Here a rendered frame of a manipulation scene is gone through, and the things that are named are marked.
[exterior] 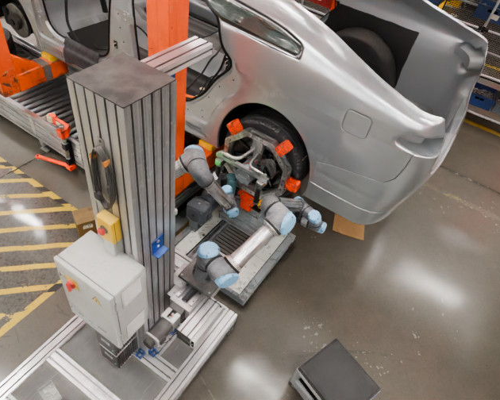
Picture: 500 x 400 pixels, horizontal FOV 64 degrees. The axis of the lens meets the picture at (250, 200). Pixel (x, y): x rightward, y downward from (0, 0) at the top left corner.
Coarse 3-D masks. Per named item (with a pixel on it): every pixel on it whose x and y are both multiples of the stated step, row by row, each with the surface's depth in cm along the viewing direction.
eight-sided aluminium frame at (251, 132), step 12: (240, 132) 280; (252, 132) 277; (228, 144) 292; (264, 144) 272; (276, 144) 270; (276, 156) 272; (228, 168) 307; (288, 168) 275; (252, 192) 306; (264, 192) 305; (276, 192) 291
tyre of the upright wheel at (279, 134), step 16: (256, 112) 290; (272, 112) 285; (256, 128) 279; (272, 128) 272; (288, 128) 277; (304, 144) 282; (288, 160) 279; (304, 160) 284; (304, 176) 298; (288, 192) 296
